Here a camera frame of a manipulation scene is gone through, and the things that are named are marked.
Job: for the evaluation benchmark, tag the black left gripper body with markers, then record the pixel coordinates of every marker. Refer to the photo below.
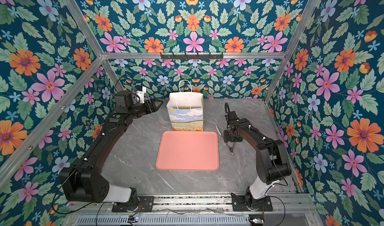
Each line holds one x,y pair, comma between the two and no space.
145,108

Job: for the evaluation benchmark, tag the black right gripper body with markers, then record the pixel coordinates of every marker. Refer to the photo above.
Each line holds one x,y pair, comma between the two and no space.
228,136

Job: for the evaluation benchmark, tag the painted landscape paper bag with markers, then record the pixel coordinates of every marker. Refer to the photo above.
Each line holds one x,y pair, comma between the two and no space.
185,109

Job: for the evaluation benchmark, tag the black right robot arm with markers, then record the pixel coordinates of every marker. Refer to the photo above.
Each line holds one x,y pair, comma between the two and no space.
272,160

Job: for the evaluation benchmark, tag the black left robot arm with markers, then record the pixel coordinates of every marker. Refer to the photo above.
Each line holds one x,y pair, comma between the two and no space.
83,182

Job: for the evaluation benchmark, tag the pink rectangular tray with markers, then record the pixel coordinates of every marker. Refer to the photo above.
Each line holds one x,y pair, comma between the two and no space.
188,151

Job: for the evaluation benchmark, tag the black hook rail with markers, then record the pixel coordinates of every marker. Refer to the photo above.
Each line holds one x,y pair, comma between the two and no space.
192,56

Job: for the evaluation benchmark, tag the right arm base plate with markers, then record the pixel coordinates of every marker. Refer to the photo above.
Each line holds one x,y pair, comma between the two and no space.
246,203

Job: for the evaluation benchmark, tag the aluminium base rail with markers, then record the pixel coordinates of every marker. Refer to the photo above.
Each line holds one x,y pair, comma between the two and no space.
225,209

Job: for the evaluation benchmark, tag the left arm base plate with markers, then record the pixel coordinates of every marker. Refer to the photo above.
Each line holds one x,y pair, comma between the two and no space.
137,204

